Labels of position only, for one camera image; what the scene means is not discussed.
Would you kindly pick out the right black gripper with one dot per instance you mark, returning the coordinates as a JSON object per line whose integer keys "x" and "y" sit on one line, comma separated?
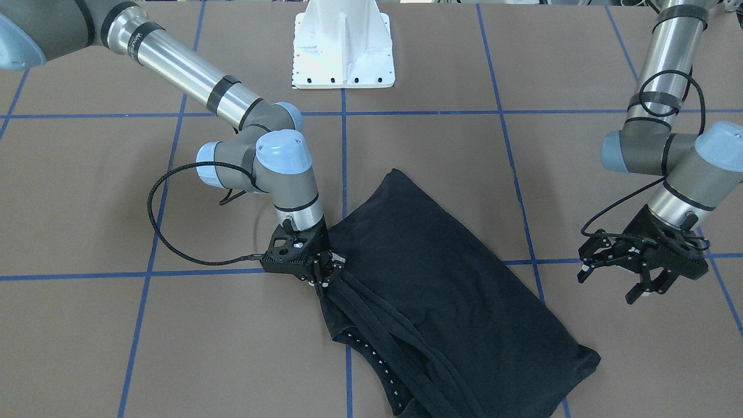
{"x": 321, "y": 249}

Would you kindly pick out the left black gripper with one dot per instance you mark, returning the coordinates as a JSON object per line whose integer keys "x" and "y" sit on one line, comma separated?
{"x": 643, "y": 232}

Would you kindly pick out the black graphic t-shirt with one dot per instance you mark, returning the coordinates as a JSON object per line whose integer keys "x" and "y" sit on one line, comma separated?
{"x": 446, "y": 326}

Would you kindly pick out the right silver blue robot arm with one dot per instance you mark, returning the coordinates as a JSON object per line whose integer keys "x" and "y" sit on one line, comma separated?
{"x": 269, "y": 153}

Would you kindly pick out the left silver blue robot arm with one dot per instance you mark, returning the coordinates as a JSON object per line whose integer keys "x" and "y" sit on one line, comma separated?
{"x": 665, "y": 134}

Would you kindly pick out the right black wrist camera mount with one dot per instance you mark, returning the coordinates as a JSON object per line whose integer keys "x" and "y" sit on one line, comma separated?
{"x": 289, "y": 253}

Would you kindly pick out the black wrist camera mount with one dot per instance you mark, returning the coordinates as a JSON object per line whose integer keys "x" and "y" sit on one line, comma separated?
{"x": 289, "y": 253}
{"x": 675, "y": 251}

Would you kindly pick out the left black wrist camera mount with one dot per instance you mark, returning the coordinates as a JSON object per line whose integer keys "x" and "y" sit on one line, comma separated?
{"x": 675, "y": 251}

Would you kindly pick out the white central pedestal column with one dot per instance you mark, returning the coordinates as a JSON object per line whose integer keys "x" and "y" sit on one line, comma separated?
{"x": 342, "y": 44}

